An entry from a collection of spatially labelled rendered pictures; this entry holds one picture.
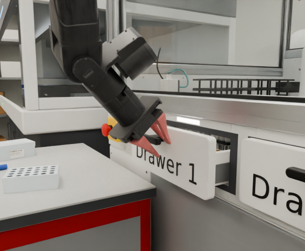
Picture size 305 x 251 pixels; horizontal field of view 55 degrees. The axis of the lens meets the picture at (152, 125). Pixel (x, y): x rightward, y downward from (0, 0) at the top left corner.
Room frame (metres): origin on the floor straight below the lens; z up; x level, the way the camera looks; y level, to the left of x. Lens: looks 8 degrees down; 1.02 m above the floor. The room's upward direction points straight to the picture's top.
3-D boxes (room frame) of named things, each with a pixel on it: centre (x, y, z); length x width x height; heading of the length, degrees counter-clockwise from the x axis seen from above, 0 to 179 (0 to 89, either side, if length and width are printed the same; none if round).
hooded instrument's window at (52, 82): (2.28, 0.50, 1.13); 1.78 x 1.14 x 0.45; 30
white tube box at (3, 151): (1.00, 0.49, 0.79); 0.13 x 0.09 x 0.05; 134
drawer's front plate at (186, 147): (0.60, -0.03, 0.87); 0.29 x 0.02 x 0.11; 30
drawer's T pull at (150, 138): (0.59, 0.00, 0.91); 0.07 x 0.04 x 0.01; 30
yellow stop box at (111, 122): (0.90, 0.11, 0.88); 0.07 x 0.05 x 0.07; 30
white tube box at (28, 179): (0.71, 0.30, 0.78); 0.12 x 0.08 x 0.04; 105
